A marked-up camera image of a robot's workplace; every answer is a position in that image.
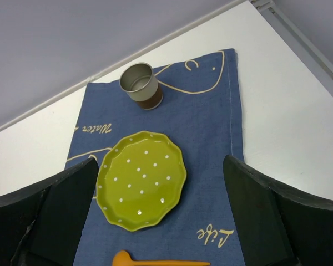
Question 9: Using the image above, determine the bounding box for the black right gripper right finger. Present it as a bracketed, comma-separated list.
[223, 155, 333, 265]

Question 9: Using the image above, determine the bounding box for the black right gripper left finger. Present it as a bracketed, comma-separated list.
[0, 158, 99, 265]

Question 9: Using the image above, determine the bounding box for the orange plastic spoon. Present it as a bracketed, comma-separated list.
[112, 250, 211, 266]

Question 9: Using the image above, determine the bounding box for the green polka dot plate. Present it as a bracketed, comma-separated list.
[96, 131, 187, 232]

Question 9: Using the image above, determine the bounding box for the blue cloth placemat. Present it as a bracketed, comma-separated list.
[66, 49, 244, 265]

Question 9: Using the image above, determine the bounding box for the metal cup with brown band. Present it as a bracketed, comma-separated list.
[119, 63, 163, 110]

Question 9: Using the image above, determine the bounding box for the aluminium table frame rail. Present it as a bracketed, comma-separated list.
[250, 1, 333, 97]

